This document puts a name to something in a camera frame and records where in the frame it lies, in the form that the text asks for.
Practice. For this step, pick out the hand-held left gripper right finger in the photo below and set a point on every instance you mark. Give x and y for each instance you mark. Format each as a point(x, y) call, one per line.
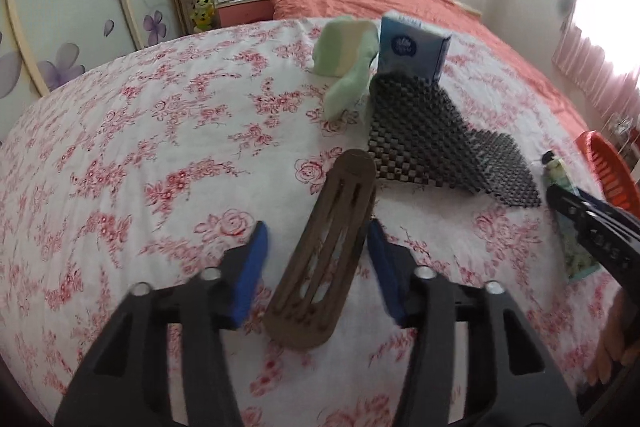
point(387, 277)

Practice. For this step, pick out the pink nightstand with mugs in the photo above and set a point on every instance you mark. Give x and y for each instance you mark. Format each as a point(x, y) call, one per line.
point(242, 9)

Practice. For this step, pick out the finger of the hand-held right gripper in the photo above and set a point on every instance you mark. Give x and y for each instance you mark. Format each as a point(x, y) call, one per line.
point(607, 247)
point(617, 217)

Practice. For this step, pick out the pale green squeeze tube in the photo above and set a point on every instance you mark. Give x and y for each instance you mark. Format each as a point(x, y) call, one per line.
point(567, 217)

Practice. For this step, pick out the pink floral tablecloth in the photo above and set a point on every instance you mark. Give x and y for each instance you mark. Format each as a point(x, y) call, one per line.
point(125, 157)

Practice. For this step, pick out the brown slotted insole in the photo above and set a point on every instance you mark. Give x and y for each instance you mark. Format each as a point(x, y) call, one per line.
point(320, 257)

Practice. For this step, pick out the pink curtain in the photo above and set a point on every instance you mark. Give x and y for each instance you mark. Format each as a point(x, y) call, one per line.
point(600, 32)

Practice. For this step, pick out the blue and white carton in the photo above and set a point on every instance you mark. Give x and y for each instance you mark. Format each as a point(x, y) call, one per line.
point(410, 52)

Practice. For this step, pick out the person's right hand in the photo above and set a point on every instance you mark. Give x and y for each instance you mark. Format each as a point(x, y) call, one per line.
point(612, 337)

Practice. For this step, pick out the orange plastic basket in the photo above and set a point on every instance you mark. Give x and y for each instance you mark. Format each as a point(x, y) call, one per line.
point(610, 172)

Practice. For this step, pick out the pale green and cream cloth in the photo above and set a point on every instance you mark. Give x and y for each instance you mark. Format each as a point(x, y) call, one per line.
point(345, 52)

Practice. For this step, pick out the green frog plush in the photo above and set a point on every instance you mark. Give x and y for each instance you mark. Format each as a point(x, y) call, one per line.
point(202, 12)

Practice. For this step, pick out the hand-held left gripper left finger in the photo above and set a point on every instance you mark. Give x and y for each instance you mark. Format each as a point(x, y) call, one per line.
point(247, 282)

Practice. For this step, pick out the bed with coral duvet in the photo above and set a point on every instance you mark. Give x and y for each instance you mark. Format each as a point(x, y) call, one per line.
point(325, 2)

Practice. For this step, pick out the black mesh mat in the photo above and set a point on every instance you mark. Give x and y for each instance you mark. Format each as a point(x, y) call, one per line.
point(440, 142)

